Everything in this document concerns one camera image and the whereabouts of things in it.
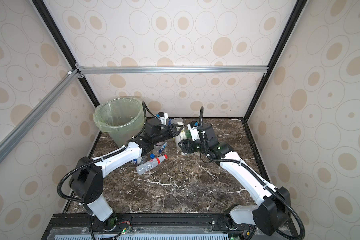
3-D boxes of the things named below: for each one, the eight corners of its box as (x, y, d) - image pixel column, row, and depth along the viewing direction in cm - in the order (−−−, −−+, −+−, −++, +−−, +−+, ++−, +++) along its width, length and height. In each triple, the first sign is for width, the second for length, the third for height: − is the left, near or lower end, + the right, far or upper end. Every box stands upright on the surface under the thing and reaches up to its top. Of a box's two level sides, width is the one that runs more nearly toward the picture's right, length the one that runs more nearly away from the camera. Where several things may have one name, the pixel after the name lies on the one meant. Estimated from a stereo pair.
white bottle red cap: (139, 177, 91) (137, 173, 87) (136, 171, 93) (134, 167, 89) (168, 160, 98) (168, 156, 94) (165, 155, 101) (164, 151, 97)
